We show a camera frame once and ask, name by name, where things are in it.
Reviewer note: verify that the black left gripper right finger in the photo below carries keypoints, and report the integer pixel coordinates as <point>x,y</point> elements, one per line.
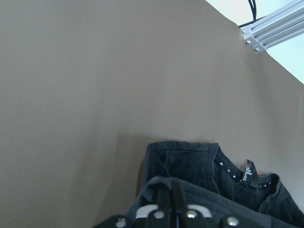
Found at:
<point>185,217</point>

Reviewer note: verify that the aluminium frame post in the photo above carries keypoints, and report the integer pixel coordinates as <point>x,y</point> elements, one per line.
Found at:
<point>279,26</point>

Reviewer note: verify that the black printed t-shirt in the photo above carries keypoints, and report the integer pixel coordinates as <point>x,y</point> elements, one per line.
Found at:
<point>210,179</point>

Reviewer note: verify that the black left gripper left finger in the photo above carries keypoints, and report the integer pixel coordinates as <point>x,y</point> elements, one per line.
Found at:
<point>161,216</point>

